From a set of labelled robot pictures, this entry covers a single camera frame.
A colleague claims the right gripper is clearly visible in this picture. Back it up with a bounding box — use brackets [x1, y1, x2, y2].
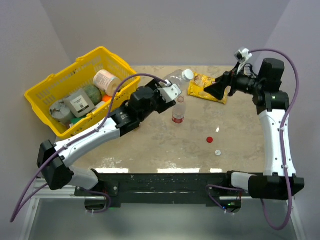
[204, 61, 264, 101]

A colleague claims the red label water bottle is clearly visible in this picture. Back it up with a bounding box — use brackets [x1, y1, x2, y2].
[171, 96, 186, 124]

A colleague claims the wide clear plastic bottle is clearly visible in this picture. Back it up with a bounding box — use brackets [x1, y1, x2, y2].
[163, 69, 190, 92]

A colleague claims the large white bottle cap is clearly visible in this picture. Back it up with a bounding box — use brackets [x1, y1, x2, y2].
[181, 69, 194, 82]

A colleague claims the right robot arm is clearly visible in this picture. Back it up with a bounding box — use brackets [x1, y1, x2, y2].
[204, 58, 305, 201]

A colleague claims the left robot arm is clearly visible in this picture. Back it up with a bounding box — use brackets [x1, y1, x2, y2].
[37, 80, 182, 196]

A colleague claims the red bottle cap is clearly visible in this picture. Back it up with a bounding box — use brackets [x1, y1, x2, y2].
[206, 136, 214, 143]

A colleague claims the small white bottle cap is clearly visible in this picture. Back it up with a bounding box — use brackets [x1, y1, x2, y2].
[215, 150, 222, 156]

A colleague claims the yellow chips bag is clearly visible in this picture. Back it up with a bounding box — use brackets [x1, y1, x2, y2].
[187, 72, 228, 105]

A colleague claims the orange item in basket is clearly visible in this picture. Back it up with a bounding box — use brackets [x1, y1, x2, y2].
[101, 94, 112, 103]

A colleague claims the pink toilet paper roll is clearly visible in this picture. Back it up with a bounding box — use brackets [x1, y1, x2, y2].
[93, 69, 121, 96]

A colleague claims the green melon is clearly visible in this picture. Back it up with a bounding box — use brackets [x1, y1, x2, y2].
[83, 84, 102, 106]

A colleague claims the grey box with label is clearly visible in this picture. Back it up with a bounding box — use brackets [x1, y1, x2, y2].
[63, 88, 95, 118]

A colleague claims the yellow plastic shopping basket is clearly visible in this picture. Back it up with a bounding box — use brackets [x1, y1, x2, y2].
[24, 46, 140, 140]

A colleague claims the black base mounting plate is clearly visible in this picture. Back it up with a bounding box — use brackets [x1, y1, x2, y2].
[75, 173, 249, 210]

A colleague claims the grey crumpled pouch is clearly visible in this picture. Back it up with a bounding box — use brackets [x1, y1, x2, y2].
[49, 99, 74, 125]

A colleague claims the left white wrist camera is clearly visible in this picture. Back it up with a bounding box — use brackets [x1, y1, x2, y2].
[159, 80, 182, 103]

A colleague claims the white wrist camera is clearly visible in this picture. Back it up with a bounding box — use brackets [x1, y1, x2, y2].
[234, 47, 253, 74]
[159, 80, 182, 103]

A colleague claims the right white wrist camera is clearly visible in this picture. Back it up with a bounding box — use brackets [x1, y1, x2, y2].
[234, 47, 253, 74]

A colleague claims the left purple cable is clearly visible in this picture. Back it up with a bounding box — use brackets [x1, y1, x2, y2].
[9, 73, 171, 223]

